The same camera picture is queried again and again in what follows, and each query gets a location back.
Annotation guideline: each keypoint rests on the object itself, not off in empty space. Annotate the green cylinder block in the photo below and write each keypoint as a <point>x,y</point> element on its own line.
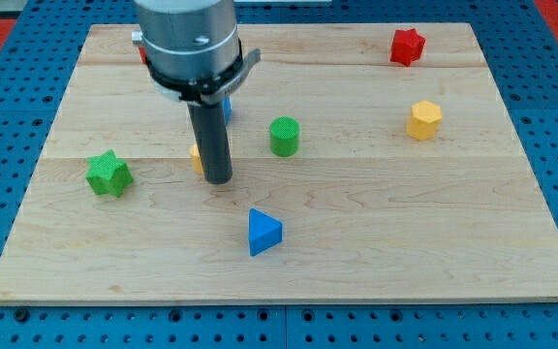
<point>284,136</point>

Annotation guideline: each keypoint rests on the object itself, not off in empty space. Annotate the red star block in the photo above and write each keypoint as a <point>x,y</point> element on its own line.
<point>407,46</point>

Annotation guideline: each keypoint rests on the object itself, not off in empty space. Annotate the blue cube block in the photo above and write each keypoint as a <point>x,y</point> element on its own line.
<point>227,106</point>

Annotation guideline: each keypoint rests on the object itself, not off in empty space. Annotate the wooden board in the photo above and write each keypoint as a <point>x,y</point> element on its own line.
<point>370,215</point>

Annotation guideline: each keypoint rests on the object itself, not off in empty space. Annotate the yellow hexagon block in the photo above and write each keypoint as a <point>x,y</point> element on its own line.
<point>424,120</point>

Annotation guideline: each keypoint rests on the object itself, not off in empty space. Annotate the green star block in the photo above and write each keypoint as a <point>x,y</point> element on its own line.
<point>108,174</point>

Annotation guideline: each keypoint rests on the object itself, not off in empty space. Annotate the blue triangle block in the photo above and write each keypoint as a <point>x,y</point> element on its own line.
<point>264,232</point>

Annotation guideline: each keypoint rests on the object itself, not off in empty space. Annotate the red circle block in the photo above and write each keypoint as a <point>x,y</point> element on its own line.
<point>142,54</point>

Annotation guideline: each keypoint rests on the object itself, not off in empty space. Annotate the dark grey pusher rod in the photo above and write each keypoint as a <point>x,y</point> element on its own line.
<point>211,136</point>

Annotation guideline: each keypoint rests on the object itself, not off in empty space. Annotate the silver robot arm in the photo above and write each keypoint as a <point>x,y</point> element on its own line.
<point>192,47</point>

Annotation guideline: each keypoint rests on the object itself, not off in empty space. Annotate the yellow heart block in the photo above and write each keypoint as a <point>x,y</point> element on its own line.
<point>196,159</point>

